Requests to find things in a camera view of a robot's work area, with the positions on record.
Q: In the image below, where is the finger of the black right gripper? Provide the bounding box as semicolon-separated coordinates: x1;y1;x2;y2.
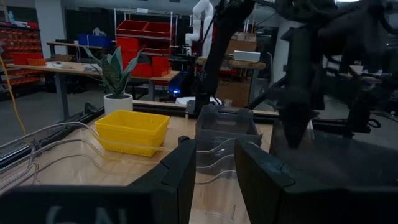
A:
279;107;318;149

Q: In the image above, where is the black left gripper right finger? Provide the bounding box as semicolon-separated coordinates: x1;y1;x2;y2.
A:
234;139;398;224

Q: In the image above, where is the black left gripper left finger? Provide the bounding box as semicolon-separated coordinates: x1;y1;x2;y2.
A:
0;136;197;224

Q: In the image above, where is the white flat box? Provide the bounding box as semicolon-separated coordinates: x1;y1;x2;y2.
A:
233;50;262;62

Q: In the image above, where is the small wooden workbench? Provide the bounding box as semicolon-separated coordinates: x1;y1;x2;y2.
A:
195;57;267;105

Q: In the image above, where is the green plant in white pot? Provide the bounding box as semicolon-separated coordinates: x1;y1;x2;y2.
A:
83;45;144;116

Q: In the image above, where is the white plastic housing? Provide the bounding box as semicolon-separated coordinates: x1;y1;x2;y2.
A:
175;96;223;106

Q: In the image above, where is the red storage bin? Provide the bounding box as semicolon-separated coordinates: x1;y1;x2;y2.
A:
130;63;153;78
115;36;139;62
142;21;172;38
152;55;170;77
116;20;149;35

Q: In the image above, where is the long wooden workbench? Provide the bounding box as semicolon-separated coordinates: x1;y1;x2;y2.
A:
6;60;181;121

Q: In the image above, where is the blue storage bin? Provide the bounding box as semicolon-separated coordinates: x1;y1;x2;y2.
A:
77;34;113;48

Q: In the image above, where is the orange basket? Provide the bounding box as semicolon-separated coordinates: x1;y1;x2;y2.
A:
27;58;47;67

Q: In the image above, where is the red small-parts bin rack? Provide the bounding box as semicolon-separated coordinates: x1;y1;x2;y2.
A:
0;26;42;86

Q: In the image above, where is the yellow cable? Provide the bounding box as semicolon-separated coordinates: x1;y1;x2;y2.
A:
0;55;28;135

